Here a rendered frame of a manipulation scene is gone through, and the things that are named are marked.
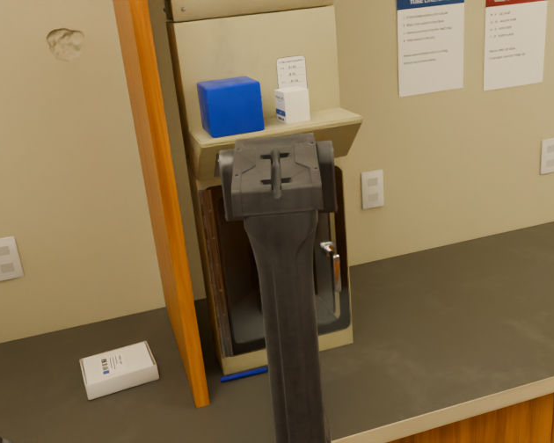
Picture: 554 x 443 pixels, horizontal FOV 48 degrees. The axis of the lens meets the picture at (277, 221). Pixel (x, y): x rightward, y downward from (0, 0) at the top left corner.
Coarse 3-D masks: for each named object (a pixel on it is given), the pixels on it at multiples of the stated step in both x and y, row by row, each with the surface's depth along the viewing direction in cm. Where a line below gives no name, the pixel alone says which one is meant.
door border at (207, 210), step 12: (204, 192) 126; (204, 204) 127; (216, 240) 130; (216, 252) 131; (216, 264) 132; (216, 276) 133; (216, 288) 134; (216, 300) 134; (228, 324) 137; (228, 336) 138; (228, 348) 139
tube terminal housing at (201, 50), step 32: (192, 32) 117; (224, 32) 118; (256, 32) 120; (288, 32) 122; (320, 32) 124; (192, 64) 119; (224, 64) 120; (256, 64) 122; (320, 64) 126; (192, 96) 120; (320, 96) 128; (192, 128) 122; (192, 160) 126; (192, 192) 136; (256, 352) 143
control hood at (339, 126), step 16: (320, 112) 127; (336, 112) 126; (272, 128) 117; (288, 128) 116; (304, 128) 117; (320, 128) 118; (336, 128) 120; (352, 128) 122; (192, 144) 122; (208, 144) 113; (224, 144) 114; (336, 144) 126; (208, 160) 117; (208, 176) 123
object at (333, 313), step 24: (336, 168) 133; (216, 192) 127; (336, 192) 135; (216, 216) 129; (336, 216) 137; (240, 240) 132; (336, 240) 139; (240, 264) 134; (240, 288) 136; (240, 312) 137; (336, 312) 145; (240, 336) 139; (264, 336) 141
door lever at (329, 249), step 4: (324, 248) 138; (328, 248) 138; (332, 248) 139; (324, 252) 138; (328, 252) 137; (332, 252) 136; (332, 256) 134; (336, 256) 134; (332, 260) 135; (336, 260) 134; (332, 264) 135; (336, 264) 135; (332, 268) 135; (336, 268) 135; (332, 272) 136; (336, 272) 135; (332, 276) 136; (336, 276) 136; (332, 280) 137; (336, 280) 136; (340, 280) 136; (336, 284) 136; (340, 284) 137; (336, 288) 137; (340, 288) 137; (336, 292) 137
